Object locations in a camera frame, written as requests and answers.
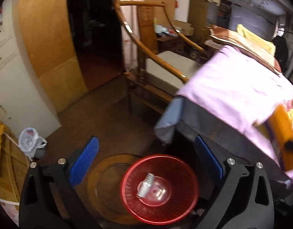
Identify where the pink floral curtain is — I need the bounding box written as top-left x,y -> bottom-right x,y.
120,0 -> 144,71

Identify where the red plastic waste basket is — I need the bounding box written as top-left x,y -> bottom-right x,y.
120,155 -> 199,225

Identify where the orange box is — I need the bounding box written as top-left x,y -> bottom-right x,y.
255,104 -> 293,172

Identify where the round wooden tray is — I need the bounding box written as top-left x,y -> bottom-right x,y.
87,154 -> 140,225

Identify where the yellow cloth covered chair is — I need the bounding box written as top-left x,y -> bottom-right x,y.
236,24 -> 276,56

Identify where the white medicine box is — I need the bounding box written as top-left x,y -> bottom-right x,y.
136,173 -> 155,198

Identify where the wooden armchair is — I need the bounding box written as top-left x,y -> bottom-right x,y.
112,0 -> 208,114

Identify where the brown gold pillow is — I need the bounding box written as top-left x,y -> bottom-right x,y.
210,25 -> 282,75

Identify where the white plastic bag on floor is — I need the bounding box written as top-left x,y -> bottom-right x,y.
18,128 -> 48,159

